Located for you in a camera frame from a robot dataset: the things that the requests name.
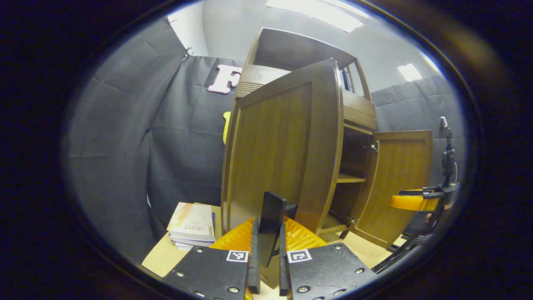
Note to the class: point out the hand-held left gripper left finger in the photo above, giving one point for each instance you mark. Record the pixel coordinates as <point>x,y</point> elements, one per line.
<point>255,258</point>

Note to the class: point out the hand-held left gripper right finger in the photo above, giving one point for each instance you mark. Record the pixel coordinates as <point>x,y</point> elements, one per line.
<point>283,266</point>

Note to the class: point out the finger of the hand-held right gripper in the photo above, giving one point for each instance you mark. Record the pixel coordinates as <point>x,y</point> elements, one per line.
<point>412,202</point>

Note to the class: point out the wooden shoe cabinet door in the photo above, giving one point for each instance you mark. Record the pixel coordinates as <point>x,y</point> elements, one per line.
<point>395,166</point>
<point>275,154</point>

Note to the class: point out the wooden double-door shoe cabinet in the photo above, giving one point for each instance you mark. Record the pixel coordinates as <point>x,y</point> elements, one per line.
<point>291,48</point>

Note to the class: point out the blue-edged paperback book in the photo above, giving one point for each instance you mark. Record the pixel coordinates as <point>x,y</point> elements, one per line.
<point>191,241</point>

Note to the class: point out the wooden inner shelf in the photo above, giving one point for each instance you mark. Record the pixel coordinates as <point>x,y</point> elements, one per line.
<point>349,179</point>

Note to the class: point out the beige paperback book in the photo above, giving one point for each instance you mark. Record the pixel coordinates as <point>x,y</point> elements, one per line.
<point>193,221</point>

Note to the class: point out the white paperback book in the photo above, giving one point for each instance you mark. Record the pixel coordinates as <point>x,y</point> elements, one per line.
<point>183,246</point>

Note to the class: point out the small ceiling light panel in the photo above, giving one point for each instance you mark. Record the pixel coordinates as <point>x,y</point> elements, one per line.
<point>409,71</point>

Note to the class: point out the black upright book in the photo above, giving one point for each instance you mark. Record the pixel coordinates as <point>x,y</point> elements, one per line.
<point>347,80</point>

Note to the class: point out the black backdrop cloth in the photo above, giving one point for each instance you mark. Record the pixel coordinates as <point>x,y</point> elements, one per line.
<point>125,146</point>

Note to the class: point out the long ceiling light panel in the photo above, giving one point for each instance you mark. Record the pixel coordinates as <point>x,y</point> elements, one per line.
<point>316,12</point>

